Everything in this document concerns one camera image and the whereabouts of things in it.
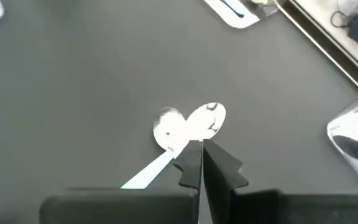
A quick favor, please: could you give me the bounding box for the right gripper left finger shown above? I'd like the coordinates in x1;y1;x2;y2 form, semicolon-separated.
39;139;203;224

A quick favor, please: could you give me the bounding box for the small spoon teal handle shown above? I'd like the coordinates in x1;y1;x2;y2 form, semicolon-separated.
218;0;246;19

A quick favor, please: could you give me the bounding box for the black metal table frame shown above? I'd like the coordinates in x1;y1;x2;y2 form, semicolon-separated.
273;0;358;99

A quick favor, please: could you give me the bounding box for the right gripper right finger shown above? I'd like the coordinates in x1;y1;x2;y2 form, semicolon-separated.
203;139;358;224

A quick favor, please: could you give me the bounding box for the large spoon teal handle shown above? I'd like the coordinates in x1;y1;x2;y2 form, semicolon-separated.
121;106;188;190
185;101;227;141

